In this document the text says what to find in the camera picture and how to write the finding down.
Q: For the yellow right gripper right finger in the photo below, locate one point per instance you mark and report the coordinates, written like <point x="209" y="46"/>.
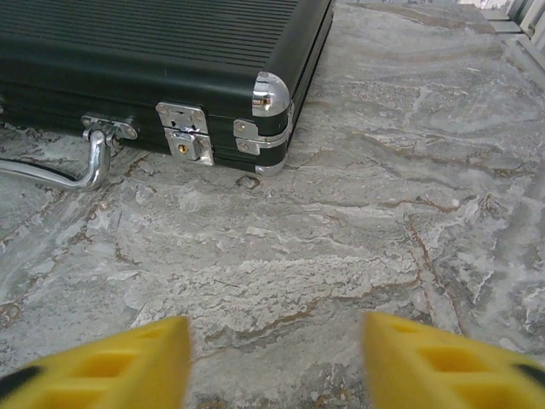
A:
<point x="447" y="370"/>

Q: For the black ribbed aluminium case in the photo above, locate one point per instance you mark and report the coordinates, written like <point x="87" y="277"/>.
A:
<point x="127" y="42"/>

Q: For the aluminium frame post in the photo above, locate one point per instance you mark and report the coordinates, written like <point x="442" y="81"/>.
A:
<point x="534" y="21"/>

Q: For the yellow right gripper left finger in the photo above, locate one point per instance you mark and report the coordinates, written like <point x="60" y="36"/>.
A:
<point x="106" y="370"/>

